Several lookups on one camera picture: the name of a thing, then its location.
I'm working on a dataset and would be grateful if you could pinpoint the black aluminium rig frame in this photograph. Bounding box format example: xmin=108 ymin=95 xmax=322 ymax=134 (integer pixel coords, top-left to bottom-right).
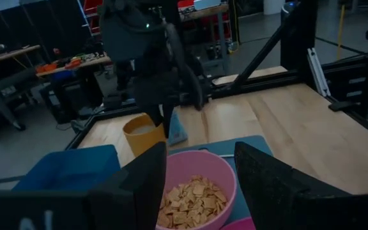
xmin=0 ymin=0 xmax=368 ymax=188

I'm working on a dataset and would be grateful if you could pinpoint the wooden workshop table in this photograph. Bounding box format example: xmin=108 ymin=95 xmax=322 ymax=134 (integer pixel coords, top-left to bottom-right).
xmin=0 ymin=44 xmax=42 ymax=68

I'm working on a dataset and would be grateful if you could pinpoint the blue-grey placemat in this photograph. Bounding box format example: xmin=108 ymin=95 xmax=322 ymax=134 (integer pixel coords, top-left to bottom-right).
xmin=167 ymin=134 xmax=274 ymax=225

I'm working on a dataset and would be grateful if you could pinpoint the light blue cinnamon cereal box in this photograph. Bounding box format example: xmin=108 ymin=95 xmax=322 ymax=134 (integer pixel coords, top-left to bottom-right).
xmin=167 ymin=109 xmax=189 ymax=147

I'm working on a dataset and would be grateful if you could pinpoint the silver metal bracket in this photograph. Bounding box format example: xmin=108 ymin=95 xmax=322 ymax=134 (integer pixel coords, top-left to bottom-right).
xmin=306 ymin=47 xmax=332 ymax=98

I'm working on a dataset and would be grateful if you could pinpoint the wooden table with white device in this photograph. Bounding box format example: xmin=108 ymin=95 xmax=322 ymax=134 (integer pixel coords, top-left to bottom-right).
xmin=178 ymin=0 xmax=230 ymax=66

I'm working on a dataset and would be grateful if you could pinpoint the wooden table with orange items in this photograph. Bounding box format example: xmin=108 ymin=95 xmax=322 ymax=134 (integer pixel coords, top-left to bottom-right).
xmin=36 ymin=52 xmax=112 ymax=78

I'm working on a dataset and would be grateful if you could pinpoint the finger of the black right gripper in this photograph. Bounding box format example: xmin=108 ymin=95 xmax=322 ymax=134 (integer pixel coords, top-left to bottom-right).
xmin=162 ymin=103 xmax=175 ymax=139
xmin=147 ymin=106 xmax=165 ymax=127

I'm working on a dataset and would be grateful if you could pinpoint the red shelf rack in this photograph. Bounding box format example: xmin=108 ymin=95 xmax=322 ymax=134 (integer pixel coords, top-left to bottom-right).
xmin=80 ymin=0 xmax=105 ymax=36

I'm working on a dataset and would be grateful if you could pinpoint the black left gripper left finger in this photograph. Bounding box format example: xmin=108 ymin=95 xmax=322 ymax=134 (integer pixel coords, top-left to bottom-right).
xmin=89 ymin=141 xmax=168 ymax=230

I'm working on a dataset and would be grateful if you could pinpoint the blue plastic tray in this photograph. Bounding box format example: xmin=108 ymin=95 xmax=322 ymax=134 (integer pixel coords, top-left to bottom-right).
xmin=11 ymin=144 xmax=121 ymax=193

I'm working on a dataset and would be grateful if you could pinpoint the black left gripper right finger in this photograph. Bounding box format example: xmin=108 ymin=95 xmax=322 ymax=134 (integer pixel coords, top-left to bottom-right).
xmin=233 ymin=141 xmax=348 ymax=230

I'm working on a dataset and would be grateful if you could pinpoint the heap of cereal squares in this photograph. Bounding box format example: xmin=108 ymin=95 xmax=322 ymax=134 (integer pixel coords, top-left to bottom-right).
xmin=157 ymin=174 xmax=229 ymax=230

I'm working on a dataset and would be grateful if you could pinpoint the white bin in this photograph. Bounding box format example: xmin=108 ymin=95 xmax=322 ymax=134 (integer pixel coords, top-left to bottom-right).
xmin=263 ymin=0 xmax=286 ymax=16

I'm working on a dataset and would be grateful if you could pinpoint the pink plastic bowl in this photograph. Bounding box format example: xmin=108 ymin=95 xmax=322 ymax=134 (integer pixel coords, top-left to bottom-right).
xmin=155 ymin=149 xmax=238 ymax=230

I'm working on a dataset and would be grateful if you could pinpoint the orange plastic cup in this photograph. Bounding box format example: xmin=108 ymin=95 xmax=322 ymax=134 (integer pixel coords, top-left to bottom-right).
xmin=122 ymin=112 xmax=167 ymax=158

